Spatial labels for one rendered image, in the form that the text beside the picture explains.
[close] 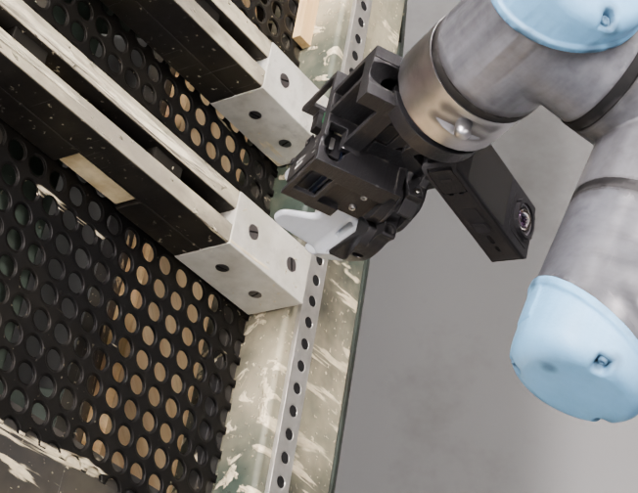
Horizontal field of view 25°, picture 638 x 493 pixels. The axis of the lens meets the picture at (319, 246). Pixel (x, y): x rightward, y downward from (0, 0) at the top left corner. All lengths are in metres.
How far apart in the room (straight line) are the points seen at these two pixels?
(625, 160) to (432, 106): 0.12
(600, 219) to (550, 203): 1.90
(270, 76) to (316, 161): 0.61
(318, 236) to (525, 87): 0.25
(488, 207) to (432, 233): 1.67
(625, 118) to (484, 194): 0.15
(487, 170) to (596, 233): 0.19
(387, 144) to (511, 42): 0.15
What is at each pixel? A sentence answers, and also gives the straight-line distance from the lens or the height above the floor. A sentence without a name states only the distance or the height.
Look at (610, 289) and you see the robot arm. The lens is 0.72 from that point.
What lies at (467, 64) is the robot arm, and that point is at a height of 1.57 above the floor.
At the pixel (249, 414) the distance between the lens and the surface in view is 1.43.
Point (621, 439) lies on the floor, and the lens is 2.44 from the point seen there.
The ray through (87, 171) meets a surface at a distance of 1.32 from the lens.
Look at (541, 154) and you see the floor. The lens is 2.70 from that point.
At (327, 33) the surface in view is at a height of 0.90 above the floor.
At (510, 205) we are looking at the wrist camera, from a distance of 0.94.
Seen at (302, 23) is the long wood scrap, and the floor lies 0.90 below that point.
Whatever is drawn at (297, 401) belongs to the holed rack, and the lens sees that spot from 1.45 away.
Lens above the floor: 2.19
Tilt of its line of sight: 59 degrees down
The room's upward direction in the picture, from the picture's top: straight up
